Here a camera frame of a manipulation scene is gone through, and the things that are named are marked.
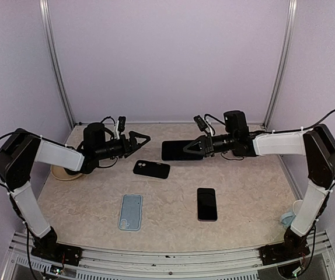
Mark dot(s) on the black phone case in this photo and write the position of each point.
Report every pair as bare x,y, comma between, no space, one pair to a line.
151,169

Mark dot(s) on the beige saucer plate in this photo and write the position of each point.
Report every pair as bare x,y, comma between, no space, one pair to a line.
60,173

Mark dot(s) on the light blue phone case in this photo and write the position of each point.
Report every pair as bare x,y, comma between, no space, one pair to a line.
131,213

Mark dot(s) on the dark blue phone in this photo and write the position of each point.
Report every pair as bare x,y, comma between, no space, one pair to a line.
173,151

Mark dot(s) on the black phone centre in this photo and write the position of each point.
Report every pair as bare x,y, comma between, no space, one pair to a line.
206,205

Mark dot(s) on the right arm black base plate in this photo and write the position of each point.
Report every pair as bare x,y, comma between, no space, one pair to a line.
278,253

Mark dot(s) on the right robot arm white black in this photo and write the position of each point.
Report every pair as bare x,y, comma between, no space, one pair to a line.
316,144

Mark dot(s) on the aluminium frame post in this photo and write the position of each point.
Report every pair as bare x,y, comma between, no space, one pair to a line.
282,64
48,29

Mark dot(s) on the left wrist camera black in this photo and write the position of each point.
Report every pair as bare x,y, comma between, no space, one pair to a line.
120,124

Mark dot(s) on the aluminium front rail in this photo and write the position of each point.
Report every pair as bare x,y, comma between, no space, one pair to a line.
105,263

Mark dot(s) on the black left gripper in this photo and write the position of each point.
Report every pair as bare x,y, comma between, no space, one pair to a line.
127,150

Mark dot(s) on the white cup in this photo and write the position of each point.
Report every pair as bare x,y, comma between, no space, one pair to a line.
296,206

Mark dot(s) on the right aluminium frame post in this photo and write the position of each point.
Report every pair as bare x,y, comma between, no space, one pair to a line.
282,64

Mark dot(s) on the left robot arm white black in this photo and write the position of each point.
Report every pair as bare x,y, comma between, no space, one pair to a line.
22,149

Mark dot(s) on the left aluminium frame post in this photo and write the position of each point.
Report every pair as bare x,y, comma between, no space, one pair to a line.
48,29

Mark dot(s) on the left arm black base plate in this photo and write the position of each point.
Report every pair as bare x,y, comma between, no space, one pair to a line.
60,253

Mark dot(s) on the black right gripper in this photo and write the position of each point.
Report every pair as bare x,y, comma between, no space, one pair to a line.
205,150

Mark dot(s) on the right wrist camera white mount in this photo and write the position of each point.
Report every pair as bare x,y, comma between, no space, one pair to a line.
204,126

